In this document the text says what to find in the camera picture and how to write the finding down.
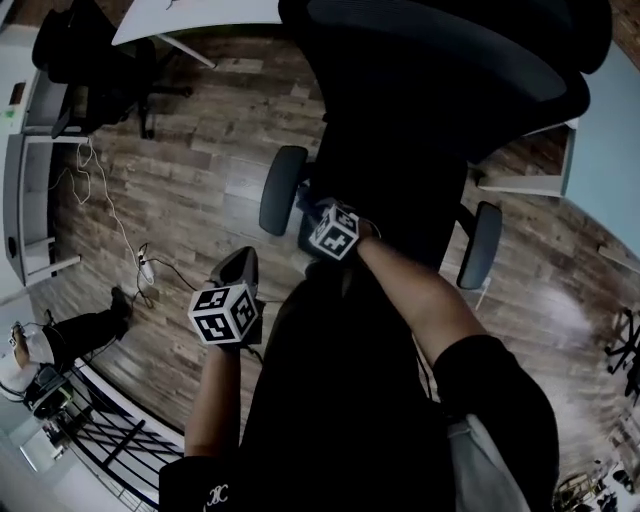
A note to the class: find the large black mesh office chair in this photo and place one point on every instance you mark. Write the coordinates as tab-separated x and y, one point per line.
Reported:
400	150

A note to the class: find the black chair armrest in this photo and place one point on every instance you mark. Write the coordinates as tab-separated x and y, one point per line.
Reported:
282	190
480	245

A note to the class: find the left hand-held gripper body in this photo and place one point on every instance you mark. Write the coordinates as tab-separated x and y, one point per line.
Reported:
222	320

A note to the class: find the light blue table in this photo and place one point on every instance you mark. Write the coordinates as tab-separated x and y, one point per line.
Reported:
610	150

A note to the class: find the person's right forearm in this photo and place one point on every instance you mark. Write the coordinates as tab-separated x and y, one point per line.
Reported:
415	300

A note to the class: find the white power strip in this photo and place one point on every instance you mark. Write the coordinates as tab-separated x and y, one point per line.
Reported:
147	267

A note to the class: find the black metal railing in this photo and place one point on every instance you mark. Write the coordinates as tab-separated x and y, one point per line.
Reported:
115	435

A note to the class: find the blue cloth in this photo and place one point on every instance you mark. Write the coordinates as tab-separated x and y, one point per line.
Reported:
306	200

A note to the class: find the person's left forearm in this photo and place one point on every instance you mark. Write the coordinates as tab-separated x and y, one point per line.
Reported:
210	400

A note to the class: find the person's black shirt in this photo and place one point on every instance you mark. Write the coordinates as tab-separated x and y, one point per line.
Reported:
340	400

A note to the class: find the small brown box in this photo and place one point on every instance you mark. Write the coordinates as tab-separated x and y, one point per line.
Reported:
19	92

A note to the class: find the white desk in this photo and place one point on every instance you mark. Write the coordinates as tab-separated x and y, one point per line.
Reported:
30	200

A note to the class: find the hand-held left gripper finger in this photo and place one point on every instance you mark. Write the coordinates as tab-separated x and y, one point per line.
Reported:
251	270
230	267

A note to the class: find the white table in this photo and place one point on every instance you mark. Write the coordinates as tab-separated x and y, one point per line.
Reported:
200	20

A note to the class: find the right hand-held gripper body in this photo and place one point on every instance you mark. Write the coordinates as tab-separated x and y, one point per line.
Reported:
335	232

